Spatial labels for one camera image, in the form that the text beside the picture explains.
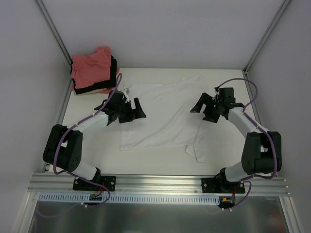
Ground white t shirt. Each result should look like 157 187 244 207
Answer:
121 75 206 157

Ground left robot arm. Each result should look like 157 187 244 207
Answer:
43 90 146 190

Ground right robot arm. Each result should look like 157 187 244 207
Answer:
191 87 282 194

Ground beige folded shirt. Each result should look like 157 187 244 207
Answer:
71 88 109 96

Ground top pink folded shirt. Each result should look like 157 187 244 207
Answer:
71 46 111 89

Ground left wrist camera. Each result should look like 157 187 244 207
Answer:
121 85 131 98

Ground left side frame rail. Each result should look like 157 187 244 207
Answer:
42 65 75 173

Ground frame rail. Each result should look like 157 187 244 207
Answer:
242 70 278 176
42 65 75 173

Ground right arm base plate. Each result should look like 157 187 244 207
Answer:
201 177 245 194

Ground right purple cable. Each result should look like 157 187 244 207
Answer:
213 78 278 180

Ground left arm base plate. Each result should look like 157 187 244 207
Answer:
72 175 116 192

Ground right side frame rail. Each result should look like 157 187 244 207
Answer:
242 70 278 176

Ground white slotted cable duct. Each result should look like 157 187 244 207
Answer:
38 193 220 205

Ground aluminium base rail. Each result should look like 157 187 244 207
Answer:
28 172 292 197

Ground right frame post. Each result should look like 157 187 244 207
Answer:
243 0 292 75

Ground frame post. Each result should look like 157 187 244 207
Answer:
243 0 292 75
34 0 72 65

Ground left frame post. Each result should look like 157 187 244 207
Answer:
34 0 72 65

